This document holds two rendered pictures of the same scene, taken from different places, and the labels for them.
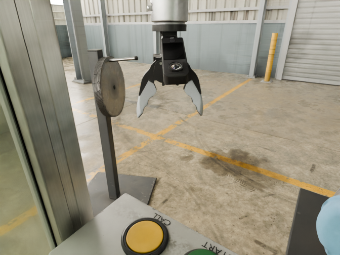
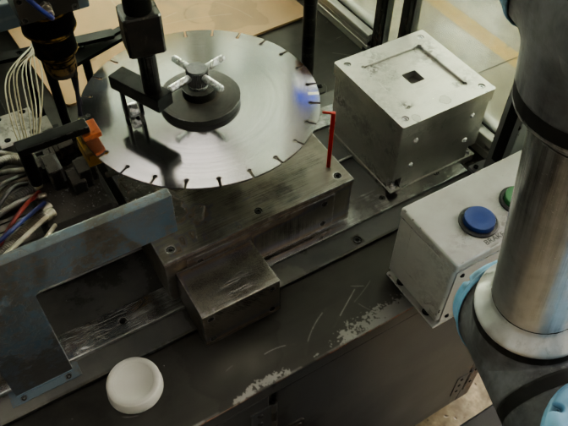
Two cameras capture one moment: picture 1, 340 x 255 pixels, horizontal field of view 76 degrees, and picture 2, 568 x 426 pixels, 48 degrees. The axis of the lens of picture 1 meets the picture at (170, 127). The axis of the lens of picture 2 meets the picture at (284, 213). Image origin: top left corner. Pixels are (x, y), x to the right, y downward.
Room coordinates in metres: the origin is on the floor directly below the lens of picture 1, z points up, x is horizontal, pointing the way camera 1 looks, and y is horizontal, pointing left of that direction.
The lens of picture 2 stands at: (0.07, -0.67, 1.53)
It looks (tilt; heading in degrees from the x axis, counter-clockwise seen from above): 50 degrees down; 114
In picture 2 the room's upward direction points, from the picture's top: 1 degrees clockwise
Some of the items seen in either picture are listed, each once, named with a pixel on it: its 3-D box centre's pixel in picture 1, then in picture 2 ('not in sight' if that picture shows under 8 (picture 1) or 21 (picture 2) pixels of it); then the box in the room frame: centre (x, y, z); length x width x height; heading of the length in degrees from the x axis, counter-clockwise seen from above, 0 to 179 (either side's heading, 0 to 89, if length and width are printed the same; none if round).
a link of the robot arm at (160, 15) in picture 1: (167, 13); not in sight; (0.49, 0.00, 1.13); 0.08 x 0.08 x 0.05
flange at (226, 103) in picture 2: not in sight; (199, 92); (-0.32, -0.08, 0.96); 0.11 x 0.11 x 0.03
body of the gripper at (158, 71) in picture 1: (169, 54); not in sight; (0.50, 0.00, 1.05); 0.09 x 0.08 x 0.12; 5
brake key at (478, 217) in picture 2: not in sight; (477, 222); (0.08, -0.09, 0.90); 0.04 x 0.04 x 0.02
